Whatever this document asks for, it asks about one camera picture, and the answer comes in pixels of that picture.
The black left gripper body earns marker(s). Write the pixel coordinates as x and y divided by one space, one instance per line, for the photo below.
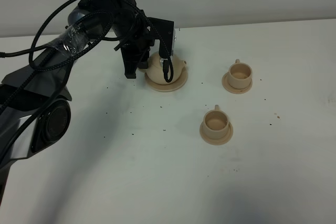
131 29

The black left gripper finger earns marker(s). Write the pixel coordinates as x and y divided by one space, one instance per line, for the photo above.
143 63
130 56

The beige ceramic teapot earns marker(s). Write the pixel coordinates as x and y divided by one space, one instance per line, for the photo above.
154 72

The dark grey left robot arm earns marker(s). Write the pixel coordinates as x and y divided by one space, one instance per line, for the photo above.
35 111

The beige teapot saucer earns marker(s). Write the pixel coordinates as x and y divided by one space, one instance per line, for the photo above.
169 87

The beige far cup saucer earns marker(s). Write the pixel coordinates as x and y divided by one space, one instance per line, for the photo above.
230 89

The beige cup saucer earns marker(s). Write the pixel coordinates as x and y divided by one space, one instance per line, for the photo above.
230 89
219 141

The beige near teacup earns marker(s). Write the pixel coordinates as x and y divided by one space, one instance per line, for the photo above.
216 122

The beige teacup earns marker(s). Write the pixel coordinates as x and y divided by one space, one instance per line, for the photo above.
216 122
239 75

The beige far teacup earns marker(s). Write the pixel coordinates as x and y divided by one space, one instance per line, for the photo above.
239 75

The beige near cup saucer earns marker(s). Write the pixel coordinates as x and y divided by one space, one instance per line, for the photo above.
219 141

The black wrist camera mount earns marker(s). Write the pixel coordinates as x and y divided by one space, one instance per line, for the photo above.
163 30

